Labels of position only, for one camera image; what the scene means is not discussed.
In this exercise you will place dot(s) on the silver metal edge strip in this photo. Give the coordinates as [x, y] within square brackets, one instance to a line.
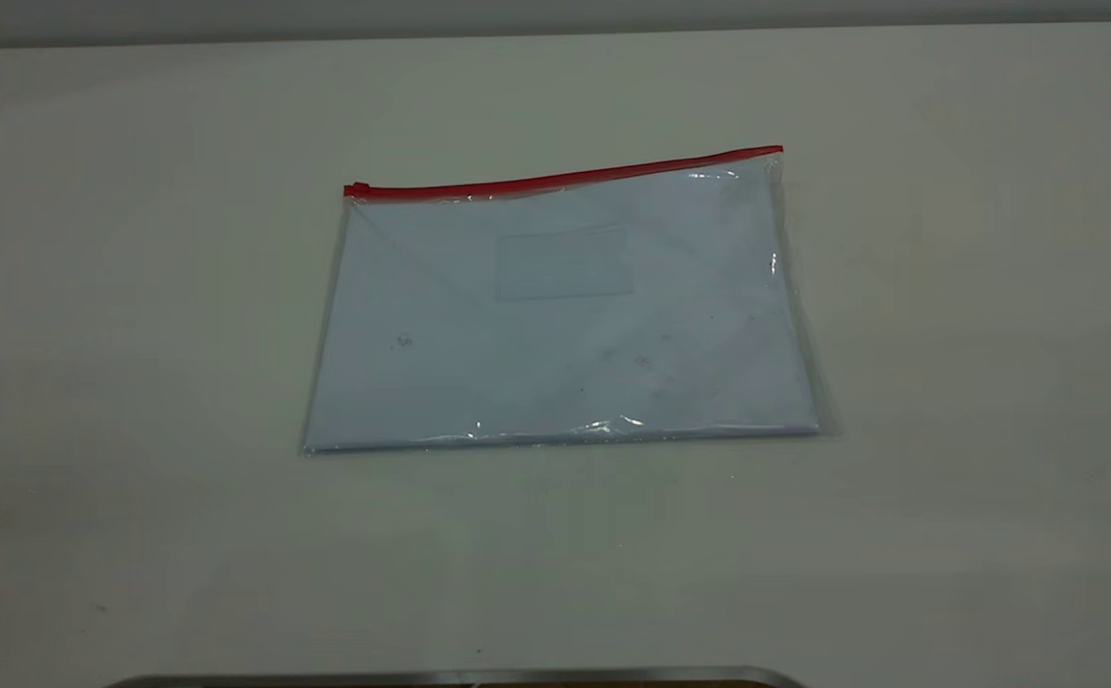
[459, 677]

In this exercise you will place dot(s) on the red zipper slider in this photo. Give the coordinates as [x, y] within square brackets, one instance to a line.
[356, 189]

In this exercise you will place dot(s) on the clear plastic zip bag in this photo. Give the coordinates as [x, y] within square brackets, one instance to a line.
[565, 325]

